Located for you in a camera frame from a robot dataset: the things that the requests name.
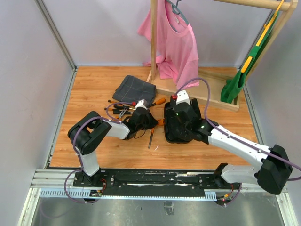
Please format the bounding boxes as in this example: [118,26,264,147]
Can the small black screwdriver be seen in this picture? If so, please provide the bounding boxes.
[108,100,130,110]
[104,107,135,115]

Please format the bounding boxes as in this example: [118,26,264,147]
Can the orange black screwdriver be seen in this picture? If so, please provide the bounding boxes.
[148,98,166,108]

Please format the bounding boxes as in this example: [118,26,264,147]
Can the pink t-shirt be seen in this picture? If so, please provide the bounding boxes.
[137,0,200,91]

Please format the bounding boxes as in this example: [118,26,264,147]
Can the purple cable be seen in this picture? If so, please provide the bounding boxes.
[177,77,301,208]
[63,102,136,203]

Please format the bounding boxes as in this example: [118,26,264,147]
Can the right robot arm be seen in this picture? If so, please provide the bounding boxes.
[164,92,293,195]

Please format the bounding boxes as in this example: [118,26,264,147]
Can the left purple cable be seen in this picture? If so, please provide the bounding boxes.
[63,102,136,203]

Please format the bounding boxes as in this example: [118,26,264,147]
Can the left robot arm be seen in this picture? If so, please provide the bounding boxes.
[67,107,159,186]

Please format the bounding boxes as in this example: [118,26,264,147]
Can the black plastic tool case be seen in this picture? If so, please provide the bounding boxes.
[164,97,201,144]

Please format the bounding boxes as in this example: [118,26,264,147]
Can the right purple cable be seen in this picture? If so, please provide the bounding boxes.
[177,77,301,208]

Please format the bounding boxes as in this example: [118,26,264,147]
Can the grey folded cloth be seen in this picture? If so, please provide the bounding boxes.
[112,75,156,104]

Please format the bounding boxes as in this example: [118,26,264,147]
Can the teal clothes hanger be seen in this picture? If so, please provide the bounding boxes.
[164,0,190,34]

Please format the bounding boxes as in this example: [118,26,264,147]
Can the orange handled pliers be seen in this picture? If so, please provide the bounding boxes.
[113,108,133,120]

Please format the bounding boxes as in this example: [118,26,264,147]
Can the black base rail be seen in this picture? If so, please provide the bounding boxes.
[73,169,239,199]

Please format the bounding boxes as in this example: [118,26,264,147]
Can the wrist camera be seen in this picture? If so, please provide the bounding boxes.
[135,99,147,110]
[176,90,190,105]

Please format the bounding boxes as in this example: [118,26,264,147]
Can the orange utility knife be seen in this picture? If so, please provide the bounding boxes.
[148,128,155,149]

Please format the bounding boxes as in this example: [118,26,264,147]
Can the wooden clothes rack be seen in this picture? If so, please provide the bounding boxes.
[147,0,298,112]

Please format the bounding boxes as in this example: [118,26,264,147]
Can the yellow clothes hanger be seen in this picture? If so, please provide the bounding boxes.
[240,0,284,73]

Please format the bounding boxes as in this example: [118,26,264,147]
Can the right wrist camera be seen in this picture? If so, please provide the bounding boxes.
[176,90,190,105]

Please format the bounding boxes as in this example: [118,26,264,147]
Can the green garment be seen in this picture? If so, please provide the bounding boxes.
[220,11,279,104]

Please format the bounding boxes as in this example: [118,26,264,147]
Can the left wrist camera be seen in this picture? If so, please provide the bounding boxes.
[135,99,147,110]

